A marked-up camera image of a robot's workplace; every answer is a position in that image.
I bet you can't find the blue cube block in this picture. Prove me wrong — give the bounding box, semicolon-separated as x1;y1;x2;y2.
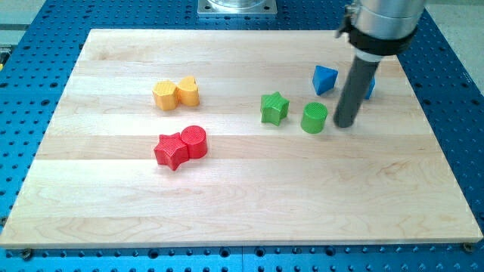
365;78;376;100

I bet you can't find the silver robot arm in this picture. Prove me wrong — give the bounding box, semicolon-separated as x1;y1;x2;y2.
335;0;426;63

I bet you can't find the blue triangle block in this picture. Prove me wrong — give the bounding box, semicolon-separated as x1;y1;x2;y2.
312;66;338;95

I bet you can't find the green star block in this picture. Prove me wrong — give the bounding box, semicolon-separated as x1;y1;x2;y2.
260;91;290;126

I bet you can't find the red cylinder block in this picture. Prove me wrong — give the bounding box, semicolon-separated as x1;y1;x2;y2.
181;125;208;159

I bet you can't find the yellow heart block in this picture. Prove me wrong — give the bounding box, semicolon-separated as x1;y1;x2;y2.
178;76;200;107

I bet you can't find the red star block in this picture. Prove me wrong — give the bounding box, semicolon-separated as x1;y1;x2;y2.
154;132;189;171

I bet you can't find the green cylinder block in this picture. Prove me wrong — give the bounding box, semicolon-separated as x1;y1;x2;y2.
300;102;328;134

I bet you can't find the light wooden board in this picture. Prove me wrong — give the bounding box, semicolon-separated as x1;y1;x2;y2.
1;29;482;249

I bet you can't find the yellow hexagon block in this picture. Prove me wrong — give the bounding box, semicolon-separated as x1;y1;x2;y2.
152;80;178;111

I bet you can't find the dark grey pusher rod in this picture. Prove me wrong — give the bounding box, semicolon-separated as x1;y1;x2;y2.
333;56;380;128

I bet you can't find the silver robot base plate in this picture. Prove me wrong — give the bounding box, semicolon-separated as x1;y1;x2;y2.
197;0;278;15

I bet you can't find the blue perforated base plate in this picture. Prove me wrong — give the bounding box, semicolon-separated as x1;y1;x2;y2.
1;1;483;271

